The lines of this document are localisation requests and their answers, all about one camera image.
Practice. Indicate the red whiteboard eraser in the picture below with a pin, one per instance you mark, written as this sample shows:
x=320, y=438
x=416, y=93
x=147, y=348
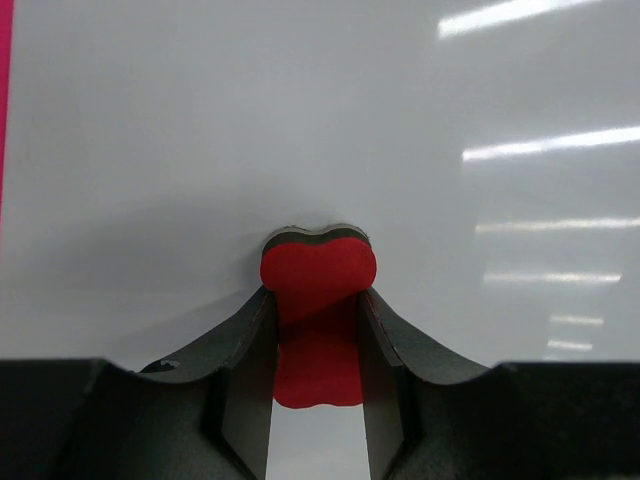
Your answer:
x=316, y=276

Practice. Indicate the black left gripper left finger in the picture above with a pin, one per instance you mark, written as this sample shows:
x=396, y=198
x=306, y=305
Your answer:
x=237, y=359

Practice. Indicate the pink framed whiteboard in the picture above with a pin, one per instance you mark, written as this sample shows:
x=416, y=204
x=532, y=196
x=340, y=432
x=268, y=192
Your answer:
x=488, y=149

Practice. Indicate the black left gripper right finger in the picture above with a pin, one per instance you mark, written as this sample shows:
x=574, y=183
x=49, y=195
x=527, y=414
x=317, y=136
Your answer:
x=396, y=359

